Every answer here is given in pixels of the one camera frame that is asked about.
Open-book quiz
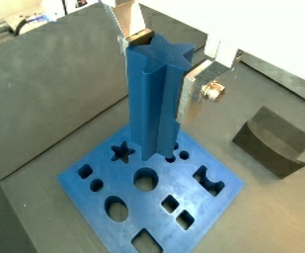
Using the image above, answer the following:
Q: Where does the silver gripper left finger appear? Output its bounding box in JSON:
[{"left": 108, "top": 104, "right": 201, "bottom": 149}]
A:
[{"left": 101, "top": 0, "right": 155, "bottom": 53}]

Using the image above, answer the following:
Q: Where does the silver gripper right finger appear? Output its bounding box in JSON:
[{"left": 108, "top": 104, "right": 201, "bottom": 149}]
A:
[{"left": 176, "top": 43, "right": 243, "bottom": 125}]

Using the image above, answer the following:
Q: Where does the blue star-shaped peg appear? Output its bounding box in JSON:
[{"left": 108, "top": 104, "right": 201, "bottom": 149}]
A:
[{"left": 126, "top": 34, "right": 195, "bottom": 160}]

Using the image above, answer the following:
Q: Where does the white and blue device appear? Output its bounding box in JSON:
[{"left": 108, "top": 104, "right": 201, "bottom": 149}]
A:
[{"left": 6, "top": 0, "right": 100, "bottom": 36}]

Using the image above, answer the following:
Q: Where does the dark grey raised mat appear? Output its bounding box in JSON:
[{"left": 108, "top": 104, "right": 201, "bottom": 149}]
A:
[{"left": 0, "top": 4, "right": 128, "bottom": 179}]

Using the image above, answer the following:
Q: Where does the blue shape-sorting board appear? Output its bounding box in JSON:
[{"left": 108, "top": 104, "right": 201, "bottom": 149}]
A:
[{"left": 57, "top": 127, "right": 244, "bottom": 253}]

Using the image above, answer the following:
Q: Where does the black curved plastic bracket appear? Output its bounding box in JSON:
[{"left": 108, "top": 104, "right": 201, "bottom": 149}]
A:
[{"left": 233, "top": 106, "right": 305, "bottom": 179}]

